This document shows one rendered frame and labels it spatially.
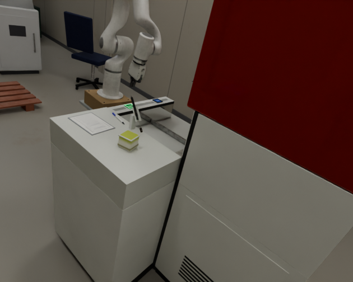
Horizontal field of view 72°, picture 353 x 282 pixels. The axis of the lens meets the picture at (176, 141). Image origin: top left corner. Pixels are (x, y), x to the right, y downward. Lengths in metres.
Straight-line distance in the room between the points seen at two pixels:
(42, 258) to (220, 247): 1.19
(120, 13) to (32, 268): 1.69
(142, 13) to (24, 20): 3.42
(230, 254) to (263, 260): 0.17
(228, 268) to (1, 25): 4.36
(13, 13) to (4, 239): 3.44
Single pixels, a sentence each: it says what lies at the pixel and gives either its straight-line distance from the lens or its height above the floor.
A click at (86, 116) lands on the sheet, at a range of 1.44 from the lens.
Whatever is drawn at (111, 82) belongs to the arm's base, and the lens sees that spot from 1.82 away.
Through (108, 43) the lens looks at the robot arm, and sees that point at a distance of 1.73.
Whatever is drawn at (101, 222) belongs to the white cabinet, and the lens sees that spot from 1.31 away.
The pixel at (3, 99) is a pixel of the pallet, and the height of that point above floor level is 0.11.
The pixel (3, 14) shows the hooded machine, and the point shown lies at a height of 0.90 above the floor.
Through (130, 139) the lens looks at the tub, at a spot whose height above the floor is 1.03.
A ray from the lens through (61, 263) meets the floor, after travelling 1.94.
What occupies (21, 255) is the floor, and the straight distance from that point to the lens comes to 2.02.
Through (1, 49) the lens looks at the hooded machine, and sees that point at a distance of 4.77.
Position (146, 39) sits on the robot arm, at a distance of 1.44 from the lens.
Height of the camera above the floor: 1.62
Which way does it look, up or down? 30 degrees down
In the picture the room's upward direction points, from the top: 14 degrees clockwise
